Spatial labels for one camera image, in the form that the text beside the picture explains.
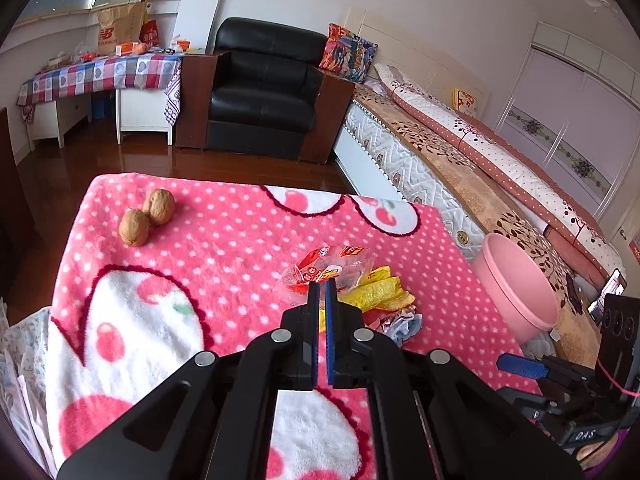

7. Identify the pink plastic basin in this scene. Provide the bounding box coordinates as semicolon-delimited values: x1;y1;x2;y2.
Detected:
470;232;560;346

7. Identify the yellow cushion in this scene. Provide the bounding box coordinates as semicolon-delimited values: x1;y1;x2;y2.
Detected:
452;87;479;119

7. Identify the checkered tablecloth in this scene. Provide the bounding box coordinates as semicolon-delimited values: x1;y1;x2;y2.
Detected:
16;52;184;126

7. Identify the cream bed headboard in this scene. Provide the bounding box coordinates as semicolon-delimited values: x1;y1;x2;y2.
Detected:
345;7;489;111

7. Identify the brown walnut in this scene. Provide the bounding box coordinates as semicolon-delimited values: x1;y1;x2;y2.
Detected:
142;188;176;226
118;208;151;248

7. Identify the crumpled blue white paper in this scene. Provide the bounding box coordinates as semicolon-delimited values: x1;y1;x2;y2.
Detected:
381;308;424;346

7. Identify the white wardrobe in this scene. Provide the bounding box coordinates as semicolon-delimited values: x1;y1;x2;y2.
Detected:
492;21;640;242

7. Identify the pink polka dot blanket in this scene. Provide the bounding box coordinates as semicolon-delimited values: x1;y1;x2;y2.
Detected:
45;174;544;480

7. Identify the black leather armchair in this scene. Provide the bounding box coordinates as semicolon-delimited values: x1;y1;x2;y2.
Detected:
175;16;356;164

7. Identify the yellow snack wrapper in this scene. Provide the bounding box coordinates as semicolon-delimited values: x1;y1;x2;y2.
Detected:
339;265;417;314

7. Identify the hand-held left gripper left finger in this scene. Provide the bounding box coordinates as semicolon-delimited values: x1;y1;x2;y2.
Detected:
57;281;322;480

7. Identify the black leather sofa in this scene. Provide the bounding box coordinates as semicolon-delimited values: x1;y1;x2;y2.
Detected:
0;105;38;311

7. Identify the white quilted mattress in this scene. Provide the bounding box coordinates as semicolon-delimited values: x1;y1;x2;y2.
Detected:
332;100;488;262

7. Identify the brown floral bedsheet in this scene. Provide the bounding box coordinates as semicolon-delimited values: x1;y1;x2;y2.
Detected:
354;82;603;343

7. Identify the brown paper bag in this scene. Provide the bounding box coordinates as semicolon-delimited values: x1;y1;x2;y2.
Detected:
96;1;149;56

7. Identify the clear red printed snack wrapper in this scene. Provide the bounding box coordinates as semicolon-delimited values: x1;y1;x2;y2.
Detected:
279;245;376;307

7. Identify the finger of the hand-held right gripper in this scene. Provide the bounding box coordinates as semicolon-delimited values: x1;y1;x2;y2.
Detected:
499;386;568;425
497;353;599;397

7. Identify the white desk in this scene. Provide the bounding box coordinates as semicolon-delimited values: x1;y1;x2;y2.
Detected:
25;87;174;149

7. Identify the colourful printed cushion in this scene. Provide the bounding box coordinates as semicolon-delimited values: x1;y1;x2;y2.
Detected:
318;23;379;84

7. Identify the rolled floral quilt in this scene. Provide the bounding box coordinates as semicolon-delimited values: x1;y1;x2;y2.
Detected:
374;62;627;282

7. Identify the pale floral cloth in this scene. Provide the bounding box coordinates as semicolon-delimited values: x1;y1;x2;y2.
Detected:
0;305;59;477

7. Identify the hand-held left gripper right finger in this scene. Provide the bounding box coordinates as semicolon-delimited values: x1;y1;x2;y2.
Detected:
325;279;583;480

